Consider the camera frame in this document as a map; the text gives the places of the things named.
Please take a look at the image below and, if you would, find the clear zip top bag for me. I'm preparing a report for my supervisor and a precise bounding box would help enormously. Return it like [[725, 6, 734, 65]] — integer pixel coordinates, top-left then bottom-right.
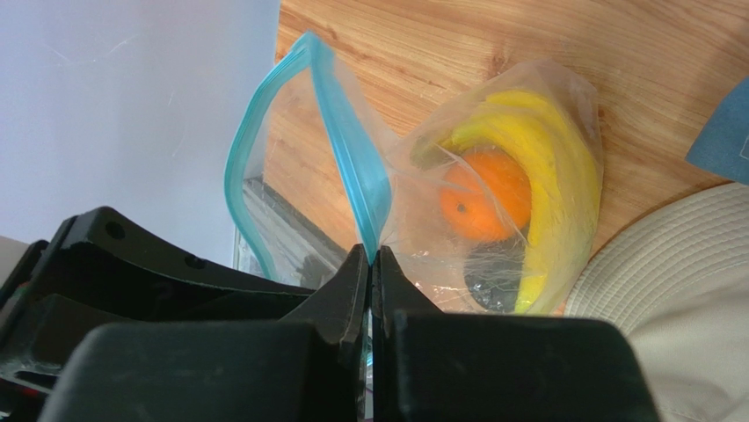
[[224, 32, 603, 314]]

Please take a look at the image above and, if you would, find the plaid pillow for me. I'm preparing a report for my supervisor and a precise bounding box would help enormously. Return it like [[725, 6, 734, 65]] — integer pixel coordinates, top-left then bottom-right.
[[686, 77, 748, 186]]

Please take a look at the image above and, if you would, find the orange fake orange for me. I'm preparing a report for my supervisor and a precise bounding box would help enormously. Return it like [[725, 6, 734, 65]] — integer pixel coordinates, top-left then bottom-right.
[[439, 149, 532, 242]]

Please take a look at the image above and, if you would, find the yellow fake fruit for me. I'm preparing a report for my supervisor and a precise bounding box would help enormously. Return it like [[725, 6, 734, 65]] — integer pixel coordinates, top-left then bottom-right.
[[391, 89, 601, 314]]

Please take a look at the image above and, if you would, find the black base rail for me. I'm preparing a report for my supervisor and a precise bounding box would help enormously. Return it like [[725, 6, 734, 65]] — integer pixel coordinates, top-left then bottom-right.
[[1, 207, 311, 421]]

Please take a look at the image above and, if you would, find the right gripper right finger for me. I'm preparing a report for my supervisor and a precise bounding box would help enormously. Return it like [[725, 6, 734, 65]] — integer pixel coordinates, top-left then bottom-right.
[[371, 247, 658, 421]]

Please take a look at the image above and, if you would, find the beige bucket hat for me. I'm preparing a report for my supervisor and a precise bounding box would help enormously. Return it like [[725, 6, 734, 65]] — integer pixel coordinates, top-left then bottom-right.
[[564, 183, 748, 421]]

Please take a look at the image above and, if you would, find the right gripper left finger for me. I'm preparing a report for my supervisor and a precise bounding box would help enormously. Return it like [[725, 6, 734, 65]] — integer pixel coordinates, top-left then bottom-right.
[[40, 245, 368, 421]]

